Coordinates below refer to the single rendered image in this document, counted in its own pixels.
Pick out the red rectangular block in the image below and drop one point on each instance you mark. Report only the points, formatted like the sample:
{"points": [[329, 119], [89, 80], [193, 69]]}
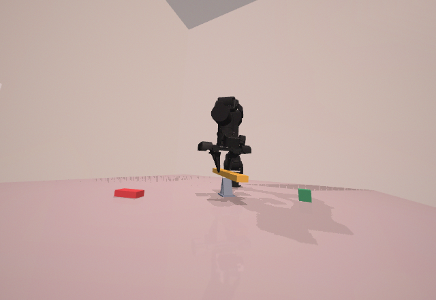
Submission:
{"points": [[129, 193]]}

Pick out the green cube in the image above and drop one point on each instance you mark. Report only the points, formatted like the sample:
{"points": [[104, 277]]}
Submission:
{"points": [[304, 195]]}

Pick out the orange bar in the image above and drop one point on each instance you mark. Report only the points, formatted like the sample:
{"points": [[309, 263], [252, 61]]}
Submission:
{"points": [[232, 175]]}

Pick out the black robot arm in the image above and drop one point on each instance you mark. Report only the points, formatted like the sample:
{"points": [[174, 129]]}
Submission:
{"points": [[226, 115]]}

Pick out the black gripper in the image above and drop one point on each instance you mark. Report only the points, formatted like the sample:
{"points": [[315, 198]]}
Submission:
{"points": [[214, 149]]}

